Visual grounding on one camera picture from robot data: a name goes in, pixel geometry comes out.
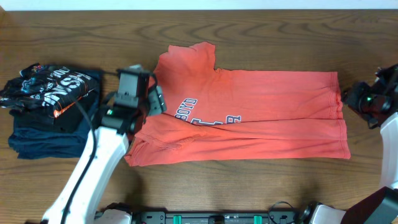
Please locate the red soccer t-shirt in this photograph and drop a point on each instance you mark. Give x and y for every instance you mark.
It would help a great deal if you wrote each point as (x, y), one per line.
(218, 114)

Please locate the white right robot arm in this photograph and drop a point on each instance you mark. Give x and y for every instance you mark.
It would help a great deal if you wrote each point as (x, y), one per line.
(377, 105)

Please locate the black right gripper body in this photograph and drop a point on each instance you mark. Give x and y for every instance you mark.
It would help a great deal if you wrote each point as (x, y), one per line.
(360, 98)

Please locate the navy folded t-shirt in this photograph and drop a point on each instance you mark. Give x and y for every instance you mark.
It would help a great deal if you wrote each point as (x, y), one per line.
(32, 143)

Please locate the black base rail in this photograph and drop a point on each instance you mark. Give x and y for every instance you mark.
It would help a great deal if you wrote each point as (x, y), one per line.
(199, 217)

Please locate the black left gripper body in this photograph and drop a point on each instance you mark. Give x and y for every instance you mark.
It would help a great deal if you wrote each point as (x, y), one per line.
(158, 100)

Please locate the black printed folded t-shirt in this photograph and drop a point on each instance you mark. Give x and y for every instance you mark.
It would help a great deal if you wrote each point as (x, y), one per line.
(43, 96)

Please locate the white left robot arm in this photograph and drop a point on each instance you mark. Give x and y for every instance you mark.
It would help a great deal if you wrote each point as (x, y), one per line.
(122, 115)

